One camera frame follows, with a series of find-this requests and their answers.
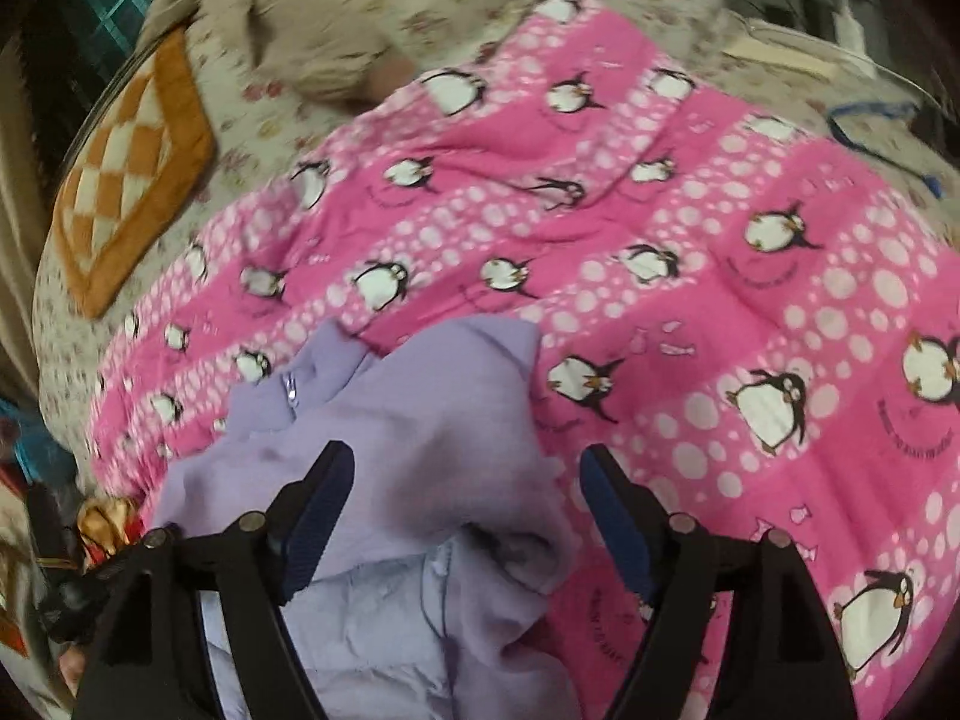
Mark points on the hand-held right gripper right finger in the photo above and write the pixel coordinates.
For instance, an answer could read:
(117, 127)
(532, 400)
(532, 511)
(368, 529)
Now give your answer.
(616, 525)

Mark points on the orange red patterned cloth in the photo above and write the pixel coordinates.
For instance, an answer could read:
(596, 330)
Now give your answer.
(101, 529)

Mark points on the floral bed quilt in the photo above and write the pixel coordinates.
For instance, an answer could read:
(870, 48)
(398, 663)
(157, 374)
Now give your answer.
(465, 7)

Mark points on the pink penguin print blanket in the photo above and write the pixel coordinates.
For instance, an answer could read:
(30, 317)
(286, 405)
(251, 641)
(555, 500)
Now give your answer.
(675, 277)

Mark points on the beige curtain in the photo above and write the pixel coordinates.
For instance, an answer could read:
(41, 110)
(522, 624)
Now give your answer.
(19, 240)

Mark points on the blue plastic bag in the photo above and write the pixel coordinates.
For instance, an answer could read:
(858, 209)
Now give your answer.
(26, 442)

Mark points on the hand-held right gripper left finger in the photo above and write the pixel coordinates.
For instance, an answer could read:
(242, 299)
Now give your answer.
(315, 532)

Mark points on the beige garment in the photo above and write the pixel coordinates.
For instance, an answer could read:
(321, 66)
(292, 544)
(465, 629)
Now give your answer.
(322, 45)

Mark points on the orange checkered mat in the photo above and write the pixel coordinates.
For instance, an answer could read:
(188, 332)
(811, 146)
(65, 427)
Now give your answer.
(127, 180)

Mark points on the lavender fleece garment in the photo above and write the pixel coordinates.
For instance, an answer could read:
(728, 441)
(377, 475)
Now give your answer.
(450, 450)

